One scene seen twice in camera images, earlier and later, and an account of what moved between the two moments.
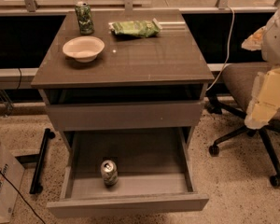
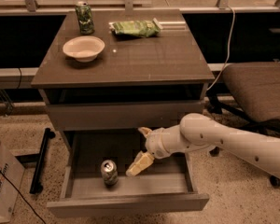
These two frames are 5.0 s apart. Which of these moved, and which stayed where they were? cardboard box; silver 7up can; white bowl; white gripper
Moved: white gripper
Stayed: white bowl; silver 7up can; cardboard box
